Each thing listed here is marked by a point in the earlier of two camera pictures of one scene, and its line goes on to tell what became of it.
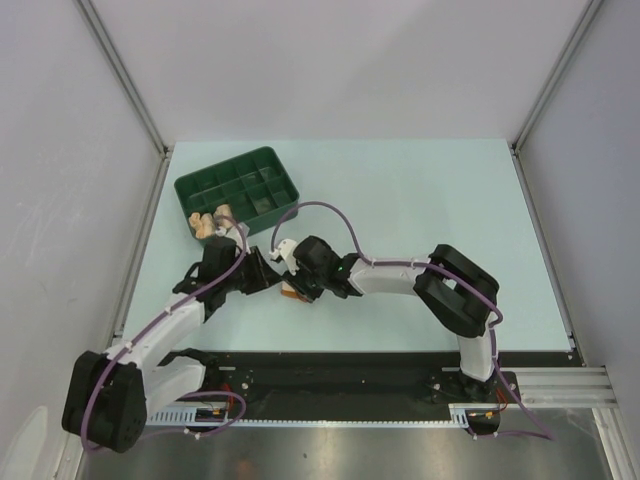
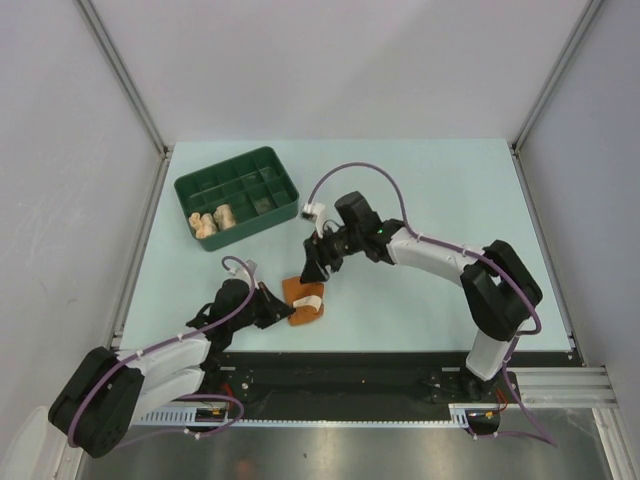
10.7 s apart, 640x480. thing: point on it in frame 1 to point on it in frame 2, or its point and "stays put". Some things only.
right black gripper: x=296 y=283 to x=318 y=257
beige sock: x=204 y=224 stays put
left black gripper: x=262 y=275 to x=274 y=310
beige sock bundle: x=223 y=209 stays put
